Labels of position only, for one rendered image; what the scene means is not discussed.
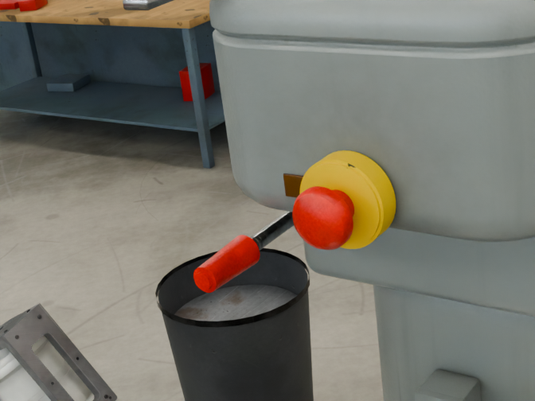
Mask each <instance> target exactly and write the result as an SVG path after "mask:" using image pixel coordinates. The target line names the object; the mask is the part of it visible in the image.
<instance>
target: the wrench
mask: <svg viewBox="0 0 535 401"><path fill-rule="evenodd" d="M172 1H173V0H123V8H124V9H125V10H151V9H153V8H156V7H158V6H161V5H164V4H166V3H168V2H172Z"/></svg>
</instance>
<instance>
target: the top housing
mask: <svg viewBox="0 0 535 401"><path fill-rule="evenodd" d="M209 16H210V22H211V26H212V27H213V28H214V29H215V30H214V31H213V43H214V49H215V55H216V61H217V71H218V76H219V82H220V88H221V98H222V104H223V109H224V115H225V125H226V131H227V137H228V147H229V153H230V158H231V164H232V173H233V176H234V178H235V181H236V183H237V184H238V185H239V187H240V188H241V190H242V191H243V192H244V194H245V195H246V196H248V197H250V198H251V199H253V200H254V201H256V202H257V203H259V204H261V205H264V206H266V207H269V208H274V209H278V210H283V211H288V212H292V211H293V208H294V203H295V200H296V198H297V197H287V196H286V193H285V187H284V180H283V174H284V173H288V174H294V175H300V176H304V174H305V173H306V171H307V170H308V169H309V168H310V167H311V166H312V165H314V164H315V163H317V162H319V161H320V160H322V159H323V158H324V157H326V156H327V155H329V154H332V153H333V152H337V151H341V150H349V151H354V152H357V153H359V154H363V155H365V156H366V157H368V158H370V159H371V160H373V161H374V162H376V163H377V164H378V165H379V166H380V167H381V168H382V170H383V171H384V172H385V174H386V175H387V177H388V178H389V180H390V182H391V184H392V187H393V190H394V193H395V197H396V212H395V216H394V218H393V221H392V223H391V224H390V226H389V228H397V229H402V230H407V231H412V232H422V233H427V234H432V235H438V236H446V237H451V238H456V239H468V240H475V241H482V242H502V241H514V240H520V239H529V238H533V237H535V0H210V2H209Z"/></svg>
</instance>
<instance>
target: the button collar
mask: <svg viewBox="0 0 535 401"><path fill-rule="evenodd" d="M315 186H321V187H325V188H328V189H331V190H334V189H336V190H340V191H343V192H344V193H346V194H347V195H348V196H349V197H350V199H351V200H352V202H353V206H354V214H353V232H352V235H351V237H350V238H349V240H348V241H347V242H346V243H344V244H343V245H342V246H340V247H342V248H347V249H357V248H361V247H365V246H367V245H369V244H370V243H372V242H373V241H374V240H375V239H376V238H377V237H378V236H380V235H381V234H382V233H383V232H385V231H386V230H387V229H388V227H389V226H390V224H391V223H392V221H393V218H394V216H395V212H396V197H395V193H394V190H393V187H392V184H391V182H390V180H389V178H388V177H387V175H386V174H385V172H384V171H383V170H382V168H381V167H380V166H379V165H378V164H377V163H376V162H374V161H373V160H371V159H370V158H368V157H366V156H365V155H363V154H359V153H357V152H354V151H349V150H341V151H337V152H333V153H332V154H329V155H327V156H326V157H324V158H323V159H322V160H320V161H319V162H317V163H315V164H314V165H312V166H311V167H310V168H309V169H308V170H307V171H306V173H305V174H304V176H303V179H302V182H301V185H300V193H302V192H303V191H305V190H306V189H309V188H310V187H315ZM300 193H299V194H300Z"/></svg>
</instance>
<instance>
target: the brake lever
mask: <svg viewBox="0 0 535 401"><path fill-rule="evenodd" d="M293 226H294V222H293V218H292V212H288V211H286V212H285V213H284V214H282V215H281V216H279V217H278V218H276V219H275V220H273V221H272V222H271V223H270V224H268V225H267V226H265V227H264V228H262V229H261V230H259V231H258V232H257V233H255V234H254V235H253V236H251V237H248V236H245V235H240V236H237V237H236V238H235V239H233V240H232V241H231V242H229V243H228V244H227V245H225V246H224V247H223V248H221V249H220V250H219V251H218V252H217V253H216V254H215V255H213V256H212V257H210V258H209V259H208V260H206V261H205V262H204V263H202V264H201V265H200V266H199V267H198V268H197V269H196V270H195V271H194V273H193V278H194V281H195V283H196V285H197V287H198V288H199V289H201V290H203V291H204V292H206V293H211V292H213V291H215V290H216V289H218V288H219V287H221V286H223V285H224V284H225V283H227V282H228V281H230V280H231V279H233V278H235V277H236V276H237V275H239V274H241V273H242V272H244V271H246V270H247V269H248V268H249V267H251V266H253V265H255V264H256V263H257V262H258V261H259V259H260V250H261V249H263V248H264V247H266V246H267V245H268V244H269V243H270V242H272V241H273V240H275V239H276V238H278V237H279V236H281V235H282V234H283V233H284V232H285V231H287V230H288V229H290V228H291V227H293Z"/></svg>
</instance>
